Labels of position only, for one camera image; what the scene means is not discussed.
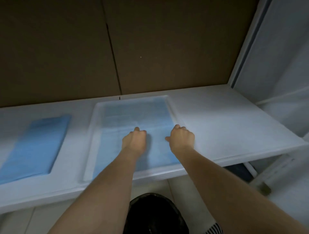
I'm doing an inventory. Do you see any person's left hand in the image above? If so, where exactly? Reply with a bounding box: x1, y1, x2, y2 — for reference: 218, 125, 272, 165
122, 127, 147, 155

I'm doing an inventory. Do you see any person's right hand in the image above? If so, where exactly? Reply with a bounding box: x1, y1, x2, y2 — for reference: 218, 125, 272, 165
165, 124, 195, 155

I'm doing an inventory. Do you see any blue cloth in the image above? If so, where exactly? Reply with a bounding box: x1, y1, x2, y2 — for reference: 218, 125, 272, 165
92, 98, 182, 180
0, 114, 72, 185

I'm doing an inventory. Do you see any person's left forearm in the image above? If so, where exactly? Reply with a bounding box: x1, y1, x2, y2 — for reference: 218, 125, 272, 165
48, 148, 145, 234

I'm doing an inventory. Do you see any person's right forearm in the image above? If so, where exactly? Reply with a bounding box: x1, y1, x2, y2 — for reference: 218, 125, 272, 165
171, 148, 309, 234

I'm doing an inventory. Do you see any white translucent plastic tray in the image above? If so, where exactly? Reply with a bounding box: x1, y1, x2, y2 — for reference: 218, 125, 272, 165
83, 95, 192, 183

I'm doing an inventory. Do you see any black bin with bag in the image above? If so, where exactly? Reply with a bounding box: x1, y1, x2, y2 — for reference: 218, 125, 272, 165
123, 193, 190, 234

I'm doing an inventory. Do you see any brown cardboard panel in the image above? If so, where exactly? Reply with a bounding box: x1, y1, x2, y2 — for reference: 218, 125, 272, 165
101, 0, 259, 95
0, 0, 122, 108

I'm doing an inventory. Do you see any striped clothing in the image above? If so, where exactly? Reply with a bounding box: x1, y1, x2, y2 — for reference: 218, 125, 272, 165
204, 223, 224, 234

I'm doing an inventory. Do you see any white metal table frame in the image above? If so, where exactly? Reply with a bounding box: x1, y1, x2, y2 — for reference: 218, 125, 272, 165
243, 151, 309, 196

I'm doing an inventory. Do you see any white metal upright post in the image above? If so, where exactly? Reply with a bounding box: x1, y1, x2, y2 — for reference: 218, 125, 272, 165
228, 0, 274, 89

